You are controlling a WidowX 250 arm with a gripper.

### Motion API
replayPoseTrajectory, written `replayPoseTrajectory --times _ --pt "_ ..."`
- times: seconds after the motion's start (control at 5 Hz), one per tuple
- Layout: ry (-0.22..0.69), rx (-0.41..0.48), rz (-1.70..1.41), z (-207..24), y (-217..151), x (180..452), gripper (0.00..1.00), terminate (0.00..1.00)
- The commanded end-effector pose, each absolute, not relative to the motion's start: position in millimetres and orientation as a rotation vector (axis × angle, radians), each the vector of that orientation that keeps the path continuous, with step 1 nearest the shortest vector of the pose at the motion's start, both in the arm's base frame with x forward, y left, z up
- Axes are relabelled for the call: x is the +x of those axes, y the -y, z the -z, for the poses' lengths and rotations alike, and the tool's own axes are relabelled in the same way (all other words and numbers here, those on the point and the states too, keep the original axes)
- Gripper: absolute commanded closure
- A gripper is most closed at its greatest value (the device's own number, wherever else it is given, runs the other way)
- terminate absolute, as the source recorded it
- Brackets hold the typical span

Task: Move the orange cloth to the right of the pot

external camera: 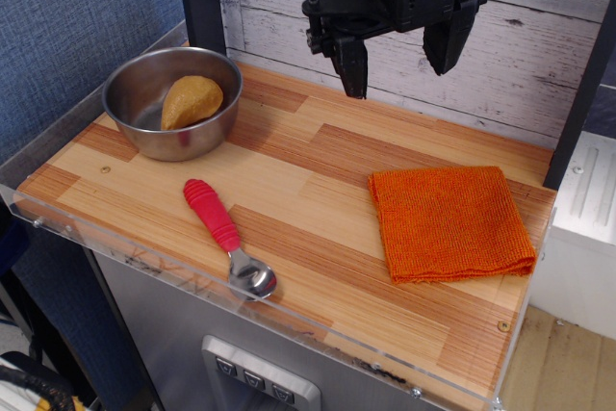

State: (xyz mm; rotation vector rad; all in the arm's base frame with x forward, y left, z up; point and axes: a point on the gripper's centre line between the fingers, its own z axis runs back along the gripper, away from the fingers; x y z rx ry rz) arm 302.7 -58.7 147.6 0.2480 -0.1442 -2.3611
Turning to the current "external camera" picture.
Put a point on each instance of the stainless steel toy cabinet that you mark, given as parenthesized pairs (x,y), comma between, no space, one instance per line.
(168,318)

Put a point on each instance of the orange cloth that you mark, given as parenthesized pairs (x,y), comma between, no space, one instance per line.
(449,224)

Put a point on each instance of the red handled metal spoon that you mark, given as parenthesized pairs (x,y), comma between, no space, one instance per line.
(249,278)

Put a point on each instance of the clear acrylic table guard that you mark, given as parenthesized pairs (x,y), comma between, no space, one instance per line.
(293,178)

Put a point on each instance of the black vertical frame post right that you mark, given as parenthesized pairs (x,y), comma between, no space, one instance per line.
(602,13)

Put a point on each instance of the silver button control panel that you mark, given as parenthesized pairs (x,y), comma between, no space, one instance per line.
(223,360)

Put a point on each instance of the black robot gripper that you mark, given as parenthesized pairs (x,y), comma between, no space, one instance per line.
(446,27)

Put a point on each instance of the white ribbed side appliance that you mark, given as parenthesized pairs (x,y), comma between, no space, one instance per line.
(575,277)

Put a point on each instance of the stainless steel pot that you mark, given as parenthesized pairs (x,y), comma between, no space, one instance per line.
(134,95)

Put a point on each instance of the black yellow object on floor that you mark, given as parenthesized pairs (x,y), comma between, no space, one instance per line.
(28,385)

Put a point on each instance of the tan plastic pear toy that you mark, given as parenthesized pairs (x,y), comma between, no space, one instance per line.
(190,100)

